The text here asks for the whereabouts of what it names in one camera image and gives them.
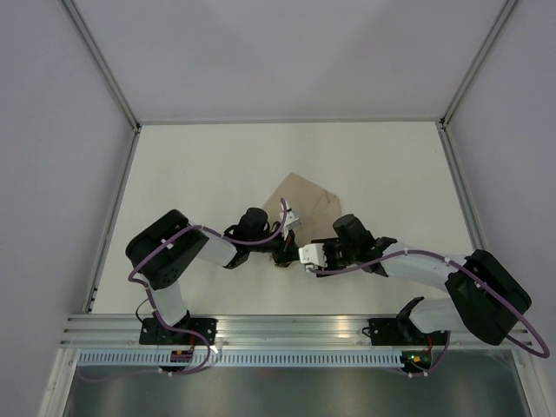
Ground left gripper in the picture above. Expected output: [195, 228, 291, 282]
[248, 225, 300, 266]

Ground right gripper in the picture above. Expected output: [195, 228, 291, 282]
[312, 236, 358, 278]

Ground beige cloth napkin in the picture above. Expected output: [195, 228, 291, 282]
[262, 173, 342, 268]

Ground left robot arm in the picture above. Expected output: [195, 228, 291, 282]
[125, 200, 301, 344]

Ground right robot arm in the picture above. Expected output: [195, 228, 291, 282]
[319, 214, 532, 346]

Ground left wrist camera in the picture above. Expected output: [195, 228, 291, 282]
[280, 208, 302, 230]

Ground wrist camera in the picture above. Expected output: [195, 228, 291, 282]
[280, 208, 302, 230]
[298, 242, 327, 273]

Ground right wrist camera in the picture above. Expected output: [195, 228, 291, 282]
[298, 242, 327, 273]

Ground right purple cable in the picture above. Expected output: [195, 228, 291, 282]
[310, 248, 552, 374]

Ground purple cable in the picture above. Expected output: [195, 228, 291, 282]
[310, 248, 552, 374]
[77, 197, 290, 383]

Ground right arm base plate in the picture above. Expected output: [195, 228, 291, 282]
[361, 317, 447, 348]

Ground right side aluminium rail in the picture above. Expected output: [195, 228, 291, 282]
[435, 118, 489, 250]

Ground aluminium rail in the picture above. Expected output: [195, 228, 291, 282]
[80, 125, 142, 314]
[435, 118, 489, 250]
[60, 314, 534, 349]

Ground left side aluminium rail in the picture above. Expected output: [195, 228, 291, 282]
[80, 125, 142, 314]

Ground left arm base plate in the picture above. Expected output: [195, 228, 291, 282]
[139, 317, 218, 347]

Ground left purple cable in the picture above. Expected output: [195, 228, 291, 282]
[77, 197, 290, 383]

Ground aluminium front rail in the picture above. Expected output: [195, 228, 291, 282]
[60, 314, 534, 349]

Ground white slotted cable duct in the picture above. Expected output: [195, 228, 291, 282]
[77, 349, 403, 368]

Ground left aluminium frame post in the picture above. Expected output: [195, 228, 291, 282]
[59, 0, 141, 133]

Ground aluminium frame post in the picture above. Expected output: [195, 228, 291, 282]
[59, 0, 141, 133]
[437, 0, 520, 130]

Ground right aluminium frame post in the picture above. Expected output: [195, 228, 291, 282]
[437, 0, 520, 130]

